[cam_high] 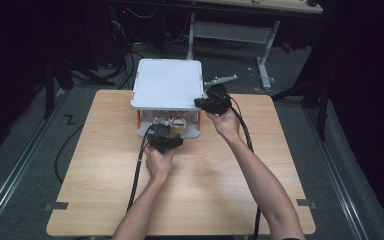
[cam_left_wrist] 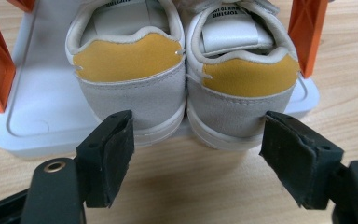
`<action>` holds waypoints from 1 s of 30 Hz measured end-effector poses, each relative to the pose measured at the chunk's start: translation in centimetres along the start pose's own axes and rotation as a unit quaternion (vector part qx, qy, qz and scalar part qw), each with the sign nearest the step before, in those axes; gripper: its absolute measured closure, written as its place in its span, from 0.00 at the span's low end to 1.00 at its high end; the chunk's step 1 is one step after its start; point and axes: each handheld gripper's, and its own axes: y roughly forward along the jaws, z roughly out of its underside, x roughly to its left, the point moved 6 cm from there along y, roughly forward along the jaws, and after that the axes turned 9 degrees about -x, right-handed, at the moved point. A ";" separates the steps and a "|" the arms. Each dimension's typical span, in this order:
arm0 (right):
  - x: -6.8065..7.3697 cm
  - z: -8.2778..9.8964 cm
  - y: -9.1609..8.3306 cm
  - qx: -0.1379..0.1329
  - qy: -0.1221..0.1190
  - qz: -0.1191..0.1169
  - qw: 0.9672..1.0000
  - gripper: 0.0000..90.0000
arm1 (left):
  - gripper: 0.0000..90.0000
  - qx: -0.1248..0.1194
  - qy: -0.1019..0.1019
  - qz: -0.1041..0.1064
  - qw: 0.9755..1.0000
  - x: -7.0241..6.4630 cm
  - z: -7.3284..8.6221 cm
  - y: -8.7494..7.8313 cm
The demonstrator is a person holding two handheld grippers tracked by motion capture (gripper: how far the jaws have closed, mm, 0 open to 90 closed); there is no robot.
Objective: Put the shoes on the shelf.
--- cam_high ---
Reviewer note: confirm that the aluminium floor rail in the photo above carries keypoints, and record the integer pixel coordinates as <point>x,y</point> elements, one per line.
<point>336,173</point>
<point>16,166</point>

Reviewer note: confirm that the black metal stand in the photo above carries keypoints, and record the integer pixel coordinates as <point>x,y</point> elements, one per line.
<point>51,86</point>
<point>313,93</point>

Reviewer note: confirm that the black zigzag tape mark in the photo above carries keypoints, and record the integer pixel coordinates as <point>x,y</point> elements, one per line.
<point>70,119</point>

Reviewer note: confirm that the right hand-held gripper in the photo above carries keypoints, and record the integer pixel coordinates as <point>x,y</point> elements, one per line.
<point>217,100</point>

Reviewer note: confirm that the person's left hand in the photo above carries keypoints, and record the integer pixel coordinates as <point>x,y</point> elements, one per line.
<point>158,165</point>

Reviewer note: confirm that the desk with white legs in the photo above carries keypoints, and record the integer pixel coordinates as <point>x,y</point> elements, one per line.
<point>233,31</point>

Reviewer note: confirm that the person's right hand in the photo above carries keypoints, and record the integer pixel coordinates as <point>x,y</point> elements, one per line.
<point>226,125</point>

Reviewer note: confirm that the white shoe rack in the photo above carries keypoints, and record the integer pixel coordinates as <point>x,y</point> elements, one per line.
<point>166,83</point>

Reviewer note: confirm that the grey tape strip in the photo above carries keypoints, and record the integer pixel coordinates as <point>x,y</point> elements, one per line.
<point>306,202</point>
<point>57,206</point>

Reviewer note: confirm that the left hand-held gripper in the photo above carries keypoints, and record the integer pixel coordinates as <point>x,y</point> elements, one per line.
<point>163,141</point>

